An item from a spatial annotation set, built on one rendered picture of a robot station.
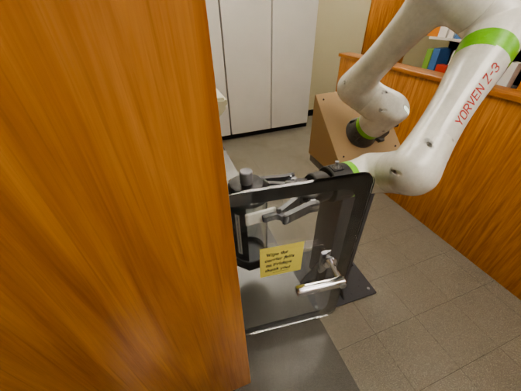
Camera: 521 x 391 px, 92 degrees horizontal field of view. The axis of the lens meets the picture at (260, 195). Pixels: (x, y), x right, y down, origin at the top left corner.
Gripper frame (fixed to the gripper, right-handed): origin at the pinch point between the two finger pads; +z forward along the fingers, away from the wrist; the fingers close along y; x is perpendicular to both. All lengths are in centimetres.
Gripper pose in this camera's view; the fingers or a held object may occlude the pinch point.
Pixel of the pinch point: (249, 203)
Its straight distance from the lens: 58.9
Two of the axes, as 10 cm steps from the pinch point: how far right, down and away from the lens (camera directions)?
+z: -9.4, 2.3, -2.6
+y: 3.4, 5.6, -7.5
